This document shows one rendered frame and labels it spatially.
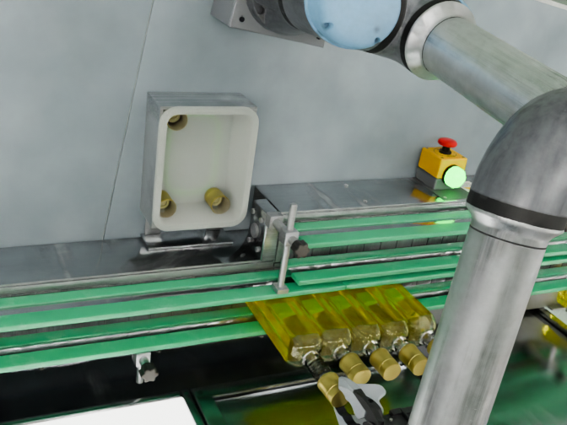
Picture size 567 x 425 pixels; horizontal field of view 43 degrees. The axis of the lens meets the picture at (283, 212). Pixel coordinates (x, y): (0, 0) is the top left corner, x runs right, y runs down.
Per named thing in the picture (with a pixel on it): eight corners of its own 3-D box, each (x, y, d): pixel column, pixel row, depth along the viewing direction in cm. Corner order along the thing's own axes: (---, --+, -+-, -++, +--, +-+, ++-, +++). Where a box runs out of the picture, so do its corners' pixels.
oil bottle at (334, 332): (272, 299, 135) (323, 368, 118) (275, 274, 133) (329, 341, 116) (298, 296, 138) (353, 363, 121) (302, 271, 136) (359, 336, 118)
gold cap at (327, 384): (315, 391, 111) (328, 410, 108) (319, 373, 110) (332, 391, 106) (335, 388, 113) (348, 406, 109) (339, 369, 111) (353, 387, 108)
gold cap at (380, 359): (367, 366, 119) (380, 383, 116) (371, 349, 118) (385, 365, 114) (385, 363, 121) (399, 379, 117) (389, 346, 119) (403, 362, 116)
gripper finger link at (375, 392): (365, 373, 111) (396, 420, 104) (332, 379, 109) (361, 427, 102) (371, 359, 109) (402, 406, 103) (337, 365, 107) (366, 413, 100)
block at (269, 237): (243, 244, 135) (256, 262, 129) (249, 198, 131) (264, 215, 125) (260, 242, 137) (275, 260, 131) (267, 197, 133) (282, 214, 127)
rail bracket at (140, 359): (116, 356, 127) (136, 405, 116) (118, 323, 124) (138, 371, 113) (139, 352, 128) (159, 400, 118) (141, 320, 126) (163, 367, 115)
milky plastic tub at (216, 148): (139, 211, 130) (152, 233, 123) (147, 91, 120) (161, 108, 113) (229, 205, 137) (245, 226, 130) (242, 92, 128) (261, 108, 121)
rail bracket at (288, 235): (256, 271, 130) (284, 309, 120) (268, 186, 123) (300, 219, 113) (271, 269, 132) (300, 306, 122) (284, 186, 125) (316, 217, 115)
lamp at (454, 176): (440, 185, 148) (448, 190, 146) (445, 164, 146) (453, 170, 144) (456, 184, 150) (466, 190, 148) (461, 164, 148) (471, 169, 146)
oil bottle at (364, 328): (299, 296, 138) (353, 363, 121) (303, 271, 136) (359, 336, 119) (324, 293, 140) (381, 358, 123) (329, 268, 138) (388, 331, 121)
